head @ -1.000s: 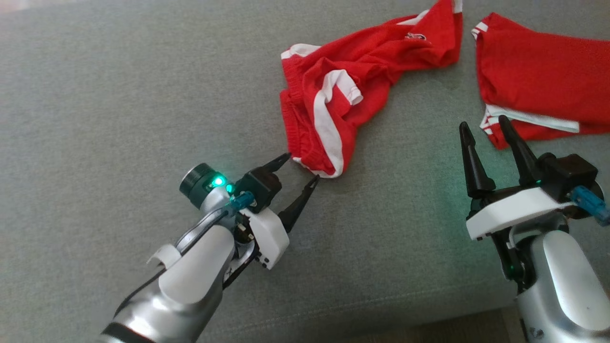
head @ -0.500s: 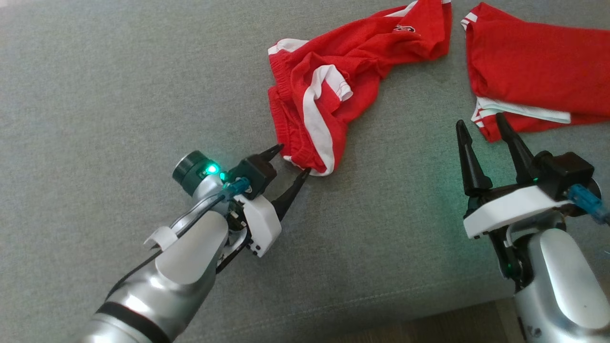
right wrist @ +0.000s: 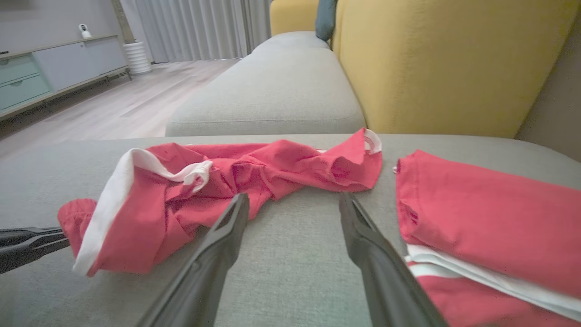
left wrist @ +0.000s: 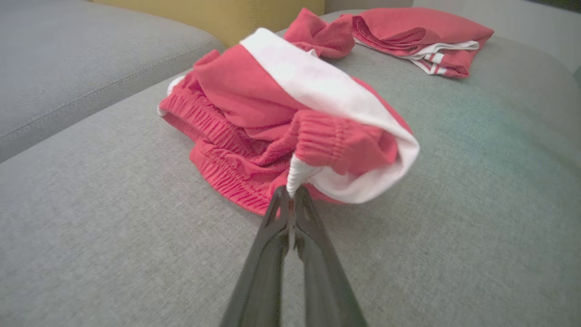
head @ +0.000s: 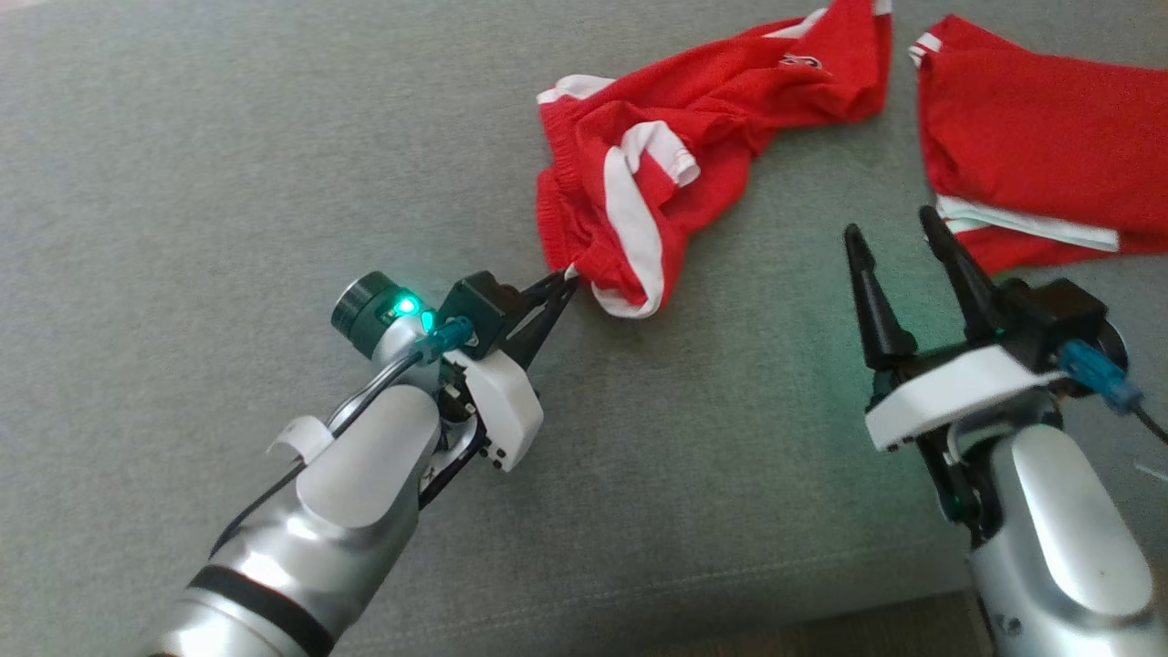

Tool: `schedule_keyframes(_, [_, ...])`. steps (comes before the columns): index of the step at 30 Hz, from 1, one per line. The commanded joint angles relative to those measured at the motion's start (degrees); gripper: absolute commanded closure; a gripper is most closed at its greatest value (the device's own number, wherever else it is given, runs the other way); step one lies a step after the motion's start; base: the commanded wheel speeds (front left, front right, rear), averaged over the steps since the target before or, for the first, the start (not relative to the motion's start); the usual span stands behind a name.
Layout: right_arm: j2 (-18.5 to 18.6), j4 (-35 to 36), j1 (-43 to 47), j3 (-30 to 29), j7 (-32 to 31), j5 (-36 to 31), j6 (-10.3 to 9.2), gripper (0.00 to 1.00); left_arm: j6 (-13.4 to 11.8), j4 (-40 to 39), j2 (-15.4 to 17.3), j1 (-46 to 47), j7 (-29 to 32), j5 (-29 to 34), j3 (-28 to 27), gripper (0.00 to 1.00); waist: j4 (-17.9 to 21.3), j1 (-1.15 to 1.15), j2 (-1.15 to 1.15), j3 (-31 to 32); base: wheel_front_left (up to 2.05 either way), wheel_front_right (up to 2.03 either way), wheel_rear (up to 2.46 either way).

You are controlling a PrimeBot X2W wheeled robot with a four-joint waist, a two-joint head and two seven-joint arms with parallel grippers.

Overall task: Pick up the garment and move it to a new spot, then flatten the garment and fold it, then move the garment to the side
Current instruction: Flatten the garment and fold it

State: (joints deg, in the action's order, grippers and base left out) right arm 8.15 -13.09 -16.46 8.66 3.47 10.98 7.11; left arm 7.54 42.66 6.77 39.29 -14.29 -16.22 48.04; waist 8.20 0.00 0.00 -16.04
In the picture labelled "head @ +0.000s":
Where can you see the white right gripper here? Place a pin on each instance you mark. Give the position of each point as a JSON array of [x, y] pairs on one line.
[[958, 392]]

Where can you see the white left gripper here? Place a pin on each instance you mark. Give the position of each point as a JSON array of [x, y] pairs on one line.
[[502, 411]]

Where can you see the red jersey with black number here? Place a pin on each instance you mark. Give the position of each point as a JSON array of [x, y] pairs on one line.
[[1031, 137]]

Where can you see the red white-trimmed garment small logo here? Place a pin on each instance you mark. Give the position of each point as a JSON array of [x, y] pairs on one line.
[[712, 137]]

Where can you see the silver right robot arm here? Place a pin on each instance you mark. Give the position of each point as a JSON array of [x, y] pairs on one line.
[[1068, 538]]

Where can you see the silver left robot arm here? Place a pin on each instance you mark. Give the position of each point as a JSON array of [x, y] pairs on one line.
[[356, 474]]

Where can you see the large grey sofa chaise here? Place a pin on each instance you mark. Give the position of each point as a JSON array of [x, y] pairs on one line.
[[228, 182]]

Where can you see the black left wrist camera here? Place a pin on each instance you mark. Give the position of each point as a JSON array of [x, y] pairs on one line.
[[479, 310]]

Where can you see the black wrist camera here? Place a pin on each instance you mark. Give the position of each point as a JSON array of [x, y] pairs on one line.
[[1054, 319], [479, 310]]

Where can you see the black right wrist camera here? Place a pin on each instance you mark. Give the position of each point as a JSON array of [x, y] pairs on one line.
[[1054, 319]]

